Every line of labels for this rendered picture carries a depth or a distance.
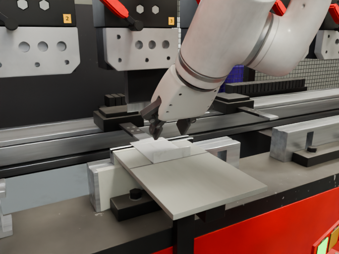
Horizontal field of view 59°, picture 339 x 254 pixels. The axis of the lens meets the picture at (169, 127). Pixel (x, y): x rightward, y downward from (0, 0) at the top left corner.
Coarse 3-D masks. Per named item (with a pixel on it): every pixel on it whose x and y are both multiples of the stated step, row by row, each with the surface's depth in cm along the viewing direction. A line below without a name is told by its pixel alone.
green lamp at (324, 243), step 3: (327, 237) 63; (324, 240) 62; (327, 240) 64; (321, 243) 62; (324, 243) 63; (318, 246) 61; (321, 246) 62; (324, 246) 63; (318, 249) 61; (321, 249) 62; (324, 249) 64; (318, 252) 61; (321, 252) 63; (324, 252) 64
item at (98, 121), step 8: (96, 112) 88; (104, 112) 84; (112, 112) 83; (120, 112) 84; (128, 112) 85; (136, 112) 86; (96, 120) 88; (104, 120) 81; (112, 120) 82; (120, 120) 83; (128, 120) 85; (136, 120) 86; (104, 128) 82; (112, 128) 83; (120, 128) 84; (128, 128) 79; (136, 128) 80; (136, 136) 73; (144, 136) 73
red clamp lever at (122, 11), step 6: (102, 0) 50; (108, 0) 50; (114, 0) 50; (108, 6) 51; (114, 6) 50; (120, 6) 51; (114, 12) 52; (120, 12) 51; (126, 12) 52; (126, 18) 52; (132, 18) 53; (132, 24) 53; (138, 24) 53; (132, 30) 55; (138, 30) 53
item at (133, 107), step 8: (128, 72) 62; (136, 72) 63; (144, 72) 64; (152, 72) 64; (160, 72) 65; (128, 80) 62; (136, 80) 63; (144, 80) 64; (152, 80) 65; (128, 88) 63; (136, 88) 64; (144, 88) 65; (152, 88) 66; (128, 96) 63; (136, 96) 64; (144, 96) 65; (128, 104) 65; (136, 104) 66; (144, 104) 67
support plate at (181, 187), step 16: (176, 144) 69; (192, 144) 69; (128, 160) 60; (144, 160) 60; (176, 160) 60; (192, 160) 60; (208, 160) 60; (144, 176) 54; (160, 176) 54; (176, 176) 54; (192, 176) 54; (208, 176) 54; (224, 176) 54; (240, 176) 54; (160, 192) 48; (176, 192) 48; (192, 192) 48; (208, 192) 48; (224, 192) 48; (240, 192) 48; (256, 192) 49; (176, 208) 44; (192, 208) 44; (208, 208) 45
